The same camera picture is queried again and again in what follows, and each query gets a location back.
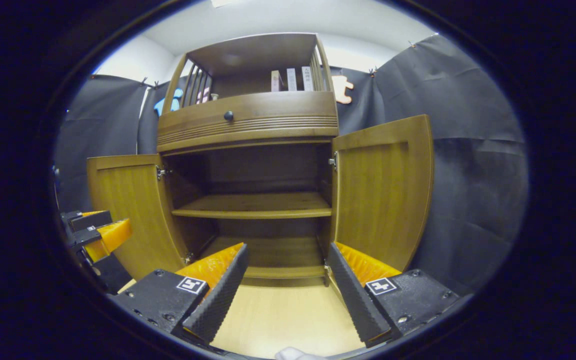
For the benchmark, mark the black backdrop cloth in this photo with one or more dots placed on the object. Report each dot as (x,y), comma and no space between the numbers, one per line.
(468,175)

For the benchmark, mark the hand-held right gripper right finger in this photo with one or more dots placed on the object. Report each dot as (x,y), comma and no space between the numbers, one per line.
(355,300)

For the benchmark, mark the wooden drawer with black knob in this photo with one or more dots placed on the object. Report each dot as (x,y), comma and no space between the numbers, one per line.
(278,115)

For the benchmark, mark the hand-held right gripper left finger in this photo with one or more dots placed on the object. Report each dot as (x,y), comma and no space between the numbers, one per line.
(220,297)

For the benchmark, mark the wooden inner shelf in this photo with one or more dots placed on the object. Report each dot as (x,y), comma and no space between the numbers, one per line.
(253,206)

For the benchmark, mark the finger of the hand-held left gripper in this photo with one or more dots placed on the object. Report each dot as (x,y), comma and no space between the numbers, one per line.
(110,237)
(90,220)

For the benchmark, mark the wooden double-door shoe cabinet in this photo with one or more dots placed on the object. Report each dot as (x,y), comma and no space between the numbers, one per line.
(263,170)

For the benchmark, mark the wooden shoe cabinet door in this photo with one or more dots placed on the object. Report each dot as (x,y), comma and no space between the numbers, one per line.
(383,200)
(133,210)

